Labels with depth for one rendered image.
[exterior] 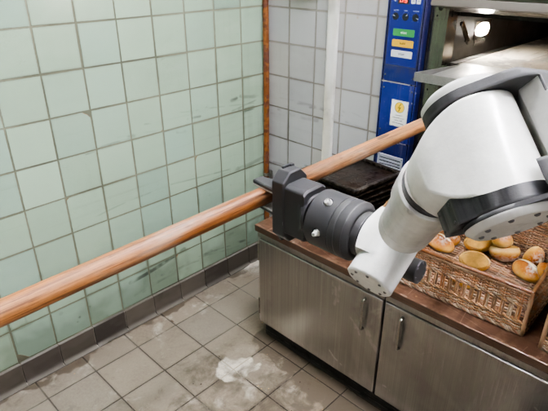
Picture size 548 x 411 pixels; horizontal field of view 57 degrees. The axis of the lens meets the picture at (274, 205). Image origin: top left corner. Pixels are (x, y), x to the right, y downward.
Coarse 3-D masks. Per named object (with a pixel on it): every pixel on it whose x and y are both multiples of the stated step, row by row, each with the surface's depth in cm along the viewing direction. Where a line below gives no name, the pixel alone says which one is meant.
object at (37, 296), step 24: (360, 144) 99; (384, 144) 103; (312, 168) 89; (336, 168) 93; (264, 192) 81; (192, 216) 73; (216, 216) 74; (240, 216) 79; (144, 240) 67; (168, 240) 69; (96, 264) 62; (120, 264) 64; (24, 288) 58; (48, 288) 58; (72, 288) 60; (0, 312) 55; (24, 312) 57
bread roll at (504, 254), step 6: (492, 246) 174; (510, 246) 172; (516, 246) 172; (492, 252) 174; (498, 252) 172; (504, 252) 171; (510, 252) 170; (516, 252) 170; (498, 258) 173; (504, 258) 171; (510, 258) 171; (516, 258) 171
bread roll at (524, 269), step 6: (516, 264) 166; (522, 264) 164; (528, 264) 163; (534, 264) 164; (516, 270) 165; (522, 270) 163; (528, 270) 162; (534, 270) 162; (522, 276) 163; (528, 276) 162; (534, 276) 161
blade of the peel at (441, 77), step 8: (464, 64) 181; (472, 64) 181; (416, 72) 160; (424, 72) 164; (432, 72) 168; (440, 72) 171; (448, 72) 171; (456, 72) 171; (464, 72) 171; (472, 72) 171; (480, 72) 170; (488, 72) 170; (496, 72) 170; (416, 80) 160; (424, 80) 158; (432, 80) 157; (440, 80) 155; (448, 80) 153
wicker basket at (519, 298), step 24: (528, 240) 173; (432, 264) 154; (456, 264) 148; (504, 264) 173; (432, 288) 157; (456, 288) 160; (480, 288) 145; (504, 288) 140; (528, 288) 161; (480, 312) 148; (504, 312) 150; (528, 312) 138
